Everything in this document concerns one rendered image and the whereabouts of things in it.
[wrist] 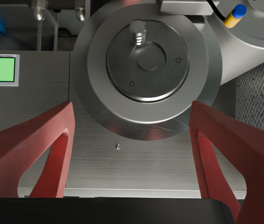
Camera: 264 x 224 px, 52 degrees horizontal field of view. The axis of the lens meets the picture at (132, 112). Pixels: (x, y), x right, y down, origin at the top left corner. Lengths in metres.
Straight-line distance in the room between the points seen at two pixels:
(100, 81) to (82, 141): 0.35
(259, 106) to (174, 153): 0.22
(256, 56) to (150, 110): 0.13
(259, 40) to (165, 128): 0.12
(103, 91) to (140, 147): 0.35
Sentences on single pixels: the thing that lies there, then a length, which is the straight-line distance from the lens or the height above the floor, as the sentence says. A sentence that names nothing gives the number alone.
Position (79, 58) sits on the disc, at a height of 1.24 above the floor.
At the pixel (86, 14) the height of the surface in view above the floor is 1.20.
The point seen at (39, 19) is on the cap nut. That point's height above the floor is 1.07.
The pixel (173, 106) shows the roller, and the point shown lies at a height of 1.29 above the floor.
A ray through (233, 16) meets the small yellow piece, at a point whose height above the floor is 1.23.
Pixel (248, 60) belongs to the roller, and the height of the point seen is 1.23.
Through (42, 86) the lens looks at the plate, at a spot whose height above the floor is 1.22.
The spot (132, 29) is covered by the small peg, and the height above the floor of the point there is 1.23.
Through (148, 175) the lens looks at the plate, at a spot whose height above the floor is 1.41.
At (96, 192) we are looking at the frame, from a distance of 0.61.
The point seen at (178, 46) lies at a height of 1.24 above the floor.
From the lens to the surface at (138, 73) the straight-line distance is 0.25.
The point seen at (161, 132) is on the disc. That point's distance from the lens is 0.26.
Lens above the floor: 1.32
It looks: 4 degrees down
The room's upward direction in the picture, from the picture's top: 179 degrees counter-clockwise
